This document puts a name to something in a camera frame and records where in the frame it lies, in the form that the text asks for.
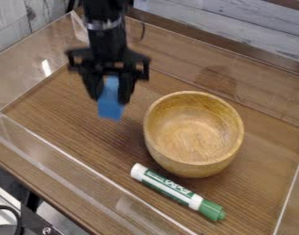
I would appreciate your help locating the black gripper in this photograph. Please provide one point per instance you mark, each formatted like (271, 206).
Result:
(108, 56)

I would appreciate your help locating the blue foam block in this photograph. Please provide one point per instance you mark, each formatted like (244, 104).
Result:
(108, 106)

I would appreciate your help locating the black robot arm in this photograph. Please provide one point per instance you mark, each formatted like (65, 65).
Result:
(104, 14)

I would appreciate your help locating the brown wooden bowl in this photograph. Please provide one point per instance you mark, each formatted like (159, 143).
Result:
(193, 133)

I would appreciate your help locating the green white marker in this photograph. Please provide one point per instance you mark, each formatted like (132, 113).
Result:
(180, 194)

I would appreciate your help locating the clear acrylic tray wall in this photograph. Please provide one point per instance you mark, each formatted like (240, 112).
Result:
(73, 157)

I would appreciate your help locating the black metal table frame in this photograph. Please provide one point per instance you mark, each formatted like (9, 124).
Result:
(28, 222)

